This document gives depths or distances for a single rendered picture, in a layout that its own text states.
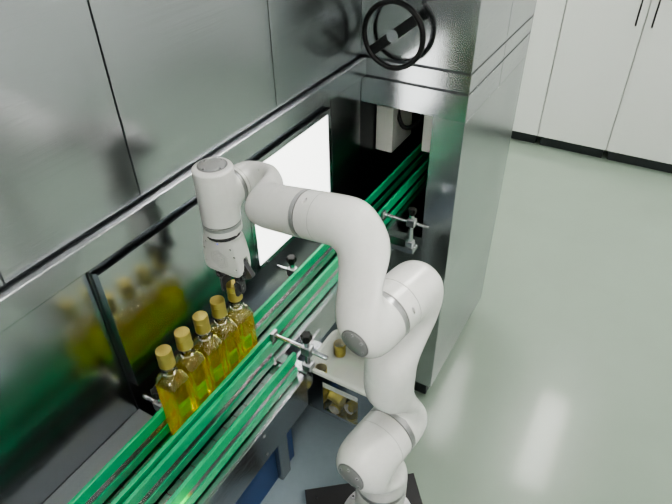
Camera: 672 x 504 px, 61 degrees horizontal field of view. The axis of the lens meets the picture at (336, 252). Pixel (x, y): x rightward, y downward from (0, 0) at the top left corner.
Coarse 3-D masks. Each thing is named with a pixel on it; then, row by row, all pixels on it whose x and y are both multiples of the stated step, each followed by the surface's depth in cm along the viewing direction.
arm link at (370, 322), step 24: (312, 192) 98; (312, 216) 95; (336, 216) 92; (360, 216) 91; (312, 240) 99; (336, 240) 93; (360, 240) 91; (384, 240) 92; (360, 264) 92; (384, 264) 91; (360, 288) 91; (336, 312) 94; (360, 312) 90; (384, 312) 90; (360, 336) 90; (384, 336) 90
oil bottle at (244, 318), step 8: (232, 312) 137; (240, 312) 137; (248, 312) 138; (240, 320) 136; (248, 320) 139; (240, 328) 137; (248, 328) 140; (240, 336) 139; (248, 336) 142; (256, 336) 145; (248, 344) 143; (248, 352) 144
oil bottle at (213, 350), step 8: (216, 336) 131; (200, 344) 129; (208, 344) 129; (216, 344) 130; (208, 352) 129; (216, 352) 131; (224, 352) 134; (208, 360) 130; (216, 360) 132; (224, 360) 135; (208, 368) 131; (216, 368) 133; (224, 368) 136; (216, 376) 134; (224, 376) 137; (216, 384) 135
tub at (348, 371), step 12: (336, 336) 166; (324, 348) 161; (348, 348) 167; (324, 360) 163; (336, 360) 166; (348, 360) 166; (360, 360) 166; (324, 372) 153; (336, 372) 162; (348, 372) 162; (360, 372) 162; (348, 384) 150; (360, 384) 159
